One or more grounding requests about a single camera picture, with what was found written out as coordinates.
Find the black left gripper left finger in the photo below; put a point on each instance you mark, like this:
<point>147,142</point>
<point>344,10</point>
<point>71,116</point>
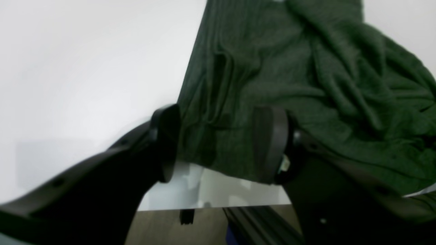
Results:
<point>95,201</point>

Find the dark green long-sleeve shirt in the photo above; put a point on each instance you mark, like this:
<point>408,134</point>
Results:
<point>355,90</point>

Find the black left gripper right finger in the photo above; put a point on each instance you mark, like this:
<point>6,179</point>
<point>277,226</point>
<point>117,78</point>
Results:
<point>336,202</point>

